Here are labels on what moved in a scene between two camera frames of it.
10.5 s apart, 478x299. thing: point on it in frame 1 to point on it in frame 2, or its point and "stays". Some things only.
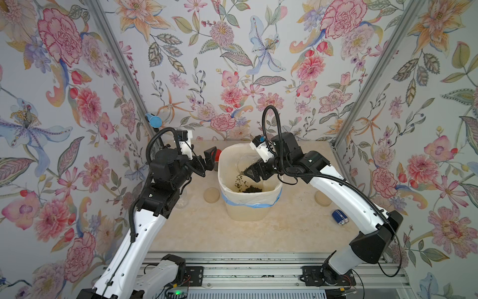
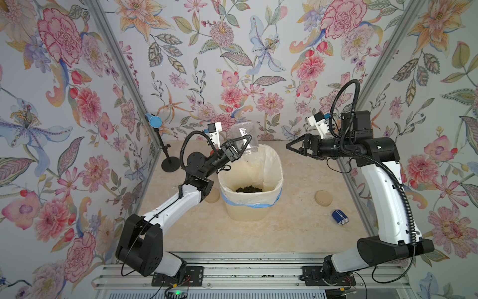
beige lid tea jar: (246, 161) to (243, 129)
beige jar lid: (211, 195) stays
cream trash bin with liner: (246, 199) stays
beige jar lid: (322, 199) stays
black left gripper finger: (210, 158) to (248, 142)
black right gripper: (263, 167) to (310, 142)
